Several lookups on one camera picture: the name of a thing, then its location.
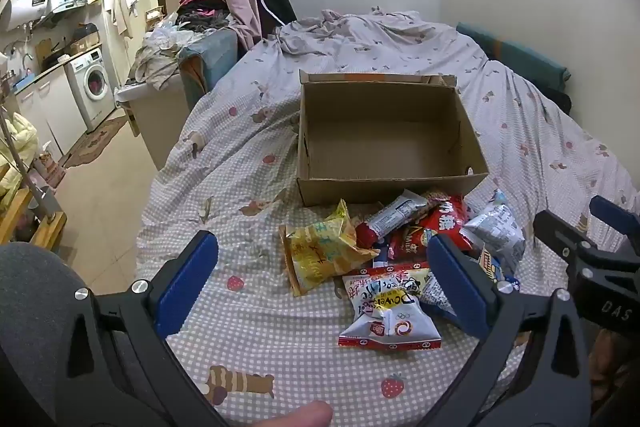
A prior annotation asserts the brown cardboard box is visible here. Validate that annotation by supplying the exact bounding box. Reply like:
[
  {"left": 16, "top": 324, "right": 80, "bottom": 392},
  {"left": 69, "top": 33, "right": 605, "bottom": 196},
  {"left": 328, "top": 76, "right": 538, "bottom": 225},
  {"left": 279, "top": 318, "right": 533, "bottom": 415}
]
[{"left": 296, "top": 69, "right": 490, "bottom": 208}]

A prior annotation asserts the yellow snack packet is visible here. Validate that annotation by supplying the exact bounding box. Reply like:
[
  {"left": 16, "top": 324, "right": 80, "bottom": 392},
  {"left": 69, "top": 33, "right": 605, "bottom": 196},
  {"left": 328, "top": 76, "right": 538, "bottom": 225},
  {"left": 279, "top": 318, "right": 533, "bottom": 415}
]
[{"left": 278, "top": 199, "right": 381, "bottom": 297}]

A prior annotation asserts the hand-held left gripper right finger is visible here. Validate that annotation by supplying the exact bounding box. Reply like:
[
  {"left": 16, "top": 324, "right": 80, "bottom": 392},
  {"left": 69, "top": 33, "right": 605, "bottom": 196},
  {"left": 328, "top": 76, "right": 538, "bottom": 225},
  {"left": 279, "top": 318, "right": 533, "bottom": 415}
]
[{"left": 415, "top": 234, "right": 598, "bottom": 427}]

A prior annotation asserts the wooden stool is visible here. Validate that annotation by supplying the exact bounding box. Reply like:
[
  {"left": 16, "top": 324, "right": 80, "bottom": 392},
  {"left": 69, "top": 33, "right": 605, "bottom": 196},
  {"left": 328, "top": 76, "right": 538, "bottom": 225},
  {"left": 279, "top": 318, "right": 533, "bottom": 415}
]
[{"left": 0, "top": 187, "right": 68, "bottom": 253}]

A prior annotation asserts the pale yellow quilt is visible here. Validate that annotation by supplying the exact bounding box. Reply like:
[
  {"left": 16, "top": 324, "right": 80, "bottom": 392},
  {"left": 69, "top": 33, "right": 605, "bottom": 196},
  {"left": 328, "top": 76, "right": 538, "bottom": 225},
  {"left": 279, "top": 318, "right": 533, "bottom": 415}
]
[{"left": 0, "top": 112, "right": 40, "bottom": 212}]

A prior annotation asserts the white packet with red trim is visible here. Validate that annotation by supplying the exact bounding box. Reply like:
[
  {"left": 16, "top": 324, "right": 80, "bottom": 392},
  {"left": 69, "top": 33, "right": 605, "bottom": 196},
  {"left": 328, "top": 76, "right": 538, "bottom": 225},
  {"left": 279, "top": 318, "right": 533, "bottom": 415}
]
[{"left": 339, "top": 260, "right": 443, "bottom": 352}]

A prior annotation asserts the red snack packet white print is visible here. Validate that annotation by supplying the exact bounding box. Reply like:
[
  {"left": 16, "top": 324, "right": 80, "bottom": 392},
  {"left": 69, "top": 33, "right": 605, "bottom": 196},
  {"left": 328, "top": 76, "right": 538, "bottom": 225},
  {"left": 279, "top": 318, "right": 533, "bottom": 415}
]
[{"left": 425, "top": 192, "right": 473, "bottom": 253}]

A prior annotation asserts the white washing machine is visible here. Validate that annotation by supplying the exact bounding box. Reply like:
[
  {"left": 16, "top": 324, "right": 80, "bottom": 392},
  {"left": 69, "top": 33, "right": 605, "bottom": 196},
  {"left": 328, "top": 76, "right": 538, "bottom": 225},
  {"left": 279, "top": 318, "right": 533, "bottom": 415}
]
[{"left": 65, "top": 48, "right": 117, "bottom": 132}]

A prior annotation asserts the crumpled white cloth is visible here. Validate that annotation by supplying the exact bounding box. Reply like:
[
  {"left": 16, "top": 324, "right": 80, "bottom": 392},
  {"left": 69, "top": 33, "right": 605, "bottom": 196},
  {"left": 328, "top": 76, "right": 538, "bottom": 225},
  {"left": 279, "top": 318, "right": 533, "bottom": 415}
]
[{"left": 127, "top": 17, "right": 203, "bottom": 90}]

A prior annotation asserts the white kitchen base cabinet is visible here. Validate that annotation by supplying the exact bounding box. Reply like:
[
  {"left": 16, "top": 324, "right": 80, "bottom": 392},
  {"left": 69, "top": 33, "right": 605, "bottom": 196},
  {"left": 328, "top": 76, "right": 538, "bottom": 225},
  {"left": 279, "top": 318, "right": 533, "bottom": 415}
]
[{"left": 14, "top": 64, "right": 88, "bottom": 158}]

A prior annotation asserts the teal pillow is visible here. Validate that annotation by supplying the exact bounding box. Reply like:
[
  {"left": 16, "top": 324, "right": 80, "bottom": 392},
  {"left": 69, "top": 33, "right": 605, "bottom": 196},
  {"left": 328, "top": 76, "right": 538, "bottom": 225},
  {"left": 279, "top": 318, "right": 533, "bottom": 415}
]
[{"left": 456, "top": 22, "right": 573, "bottom": 112}]

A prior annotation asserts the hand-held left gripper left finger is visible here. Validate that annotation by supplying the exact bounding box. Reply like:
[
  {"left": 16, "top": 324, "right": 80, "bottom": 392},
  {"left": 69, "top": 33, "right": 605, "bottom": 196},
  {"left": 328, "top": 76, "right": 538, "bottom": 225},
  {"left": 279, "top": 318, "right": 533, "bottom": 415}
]
[{"left": 50, "top": 229, "right": 231, "bottom": 427}]

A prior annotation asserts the beige side table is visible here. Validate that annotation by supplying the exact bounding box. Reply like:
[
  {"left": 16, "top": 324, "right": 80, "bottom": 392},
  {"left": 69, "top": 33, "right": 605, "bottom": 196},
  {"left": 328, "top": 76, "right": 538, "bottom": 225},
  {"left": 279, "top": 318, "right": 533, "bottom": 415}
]
[{"left": 116, "top": 72, "right": 211, "bottom": 170}]

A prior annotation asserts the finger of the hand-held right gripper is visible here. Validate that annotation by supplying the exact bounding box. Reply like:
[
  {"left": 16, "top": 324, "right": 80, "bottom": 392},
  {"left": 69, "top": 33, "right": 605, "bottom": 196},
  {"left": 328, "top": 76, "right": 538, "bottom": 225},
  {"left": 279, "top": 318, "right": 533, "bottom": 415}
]
[
  {"left": 532, "top": 209, "right": 596, "bottom": 278},
  {"left": 589, "top": 195, "right": 640, "bottom": 254}
]

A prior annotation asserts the brown patterned rug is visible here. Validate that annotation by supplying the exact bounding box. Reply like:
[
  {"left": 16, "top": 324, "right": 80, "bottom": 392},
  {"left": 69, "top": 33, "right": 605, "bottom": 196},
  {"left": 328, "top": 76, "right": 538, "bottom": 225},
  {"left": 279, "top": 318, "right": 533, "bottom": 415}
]
[{"left": 65, "top": 114, "right": 130, "bottom": 168}]

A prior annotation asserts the person's right hand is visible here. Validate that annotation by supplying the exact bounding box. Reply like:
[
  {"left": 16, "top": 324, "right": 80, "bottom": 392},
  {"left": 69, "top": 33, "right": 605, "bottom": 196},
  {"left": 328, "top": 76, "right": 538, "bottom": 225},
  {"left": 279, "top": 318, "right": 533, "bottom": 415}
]
[{"left": 587, "top": 327, "right": 640, "bottom": 410}]

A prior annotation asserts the blue cartoon snack packet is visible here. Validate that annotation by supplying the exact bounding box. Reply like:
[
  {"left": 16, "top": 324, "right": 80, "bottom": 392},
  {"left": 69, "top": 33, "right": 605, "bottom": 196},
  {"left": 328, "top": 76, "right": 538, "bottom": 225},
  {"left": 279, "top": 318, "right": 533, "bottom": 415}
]
[{"left": 477, "top": 249, "right": 522, "bottom": 290}]

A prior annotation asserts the white water heater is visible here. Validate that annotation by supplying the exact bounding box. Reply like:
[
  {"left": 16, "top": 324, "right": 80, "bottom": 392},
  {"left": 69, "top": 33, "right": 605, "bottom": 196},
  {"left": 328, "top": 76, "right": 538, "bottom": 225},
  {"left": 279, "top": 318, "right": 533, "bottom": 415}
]
[{"left": 0, "top": 0, "right": 67, "bottom": 32}]

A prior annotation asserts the pile of dark clothes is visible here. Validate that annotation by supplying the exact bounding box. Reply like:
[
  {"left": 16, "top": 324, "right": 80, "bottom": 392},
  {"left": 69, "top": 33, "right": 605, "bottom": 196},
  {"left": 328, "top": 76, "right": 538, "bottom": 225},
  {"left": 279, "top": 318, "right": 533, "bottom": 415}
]
[{"left": 177, "top": 0, "right": 242, "bottom": 32}]

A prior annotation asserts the person's left hand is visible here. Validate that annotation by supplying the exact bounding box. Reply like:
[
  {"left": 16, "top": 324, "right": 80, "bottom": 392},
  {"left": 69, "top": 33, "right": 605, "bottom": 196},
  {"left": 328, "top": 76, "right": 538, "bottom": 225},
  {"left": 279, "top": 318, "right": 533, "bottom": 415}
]
[{"left": 269, "top": 401, "right": 334, "bottom": 427}]

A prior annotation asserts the white and blue packet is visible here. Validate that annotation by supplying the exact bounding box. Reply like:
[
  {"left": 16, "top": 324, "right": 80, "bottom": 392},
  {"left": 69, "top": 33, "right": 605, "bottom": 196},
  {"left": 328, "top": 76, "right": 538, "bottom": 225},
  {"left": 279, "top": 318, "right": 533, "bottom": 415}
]
[{"left": 460, "top": 189, "right": 527, "bottom": 275}]

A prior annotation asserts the hanging white towel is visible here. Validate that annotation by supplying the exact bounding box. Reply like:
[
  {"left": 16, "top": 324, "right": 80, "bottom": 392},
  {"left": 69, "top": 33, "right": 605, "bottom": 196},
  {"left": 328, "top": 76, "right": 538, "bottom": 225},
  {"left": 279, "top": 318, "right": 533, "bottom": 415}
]
[{"left": 111, "top": 0, "right": 140, "bottom": 38}]

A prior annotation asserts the red and white bar packet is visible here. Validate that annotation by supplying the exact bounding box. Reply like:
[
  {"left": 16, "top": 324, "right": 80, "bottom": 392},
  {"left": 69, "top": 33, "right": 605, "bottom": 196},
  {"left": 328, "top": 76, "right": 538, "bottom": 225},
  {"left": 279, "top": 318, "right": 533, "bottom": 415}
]
[{"left": 356, "top": 189, "right": 431, "bottom": 248}]

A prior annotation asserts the dark red snack packet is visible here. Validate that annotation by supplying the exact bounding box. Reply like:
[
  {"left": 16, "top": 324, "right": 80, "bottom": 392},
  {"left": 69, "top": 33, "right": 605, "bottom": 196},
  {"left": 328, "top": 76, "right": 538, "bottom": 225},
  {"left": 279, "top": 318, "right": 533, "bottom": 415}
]
[{"left": 387, "top": 222, "right": 441, "bottom": 264}]

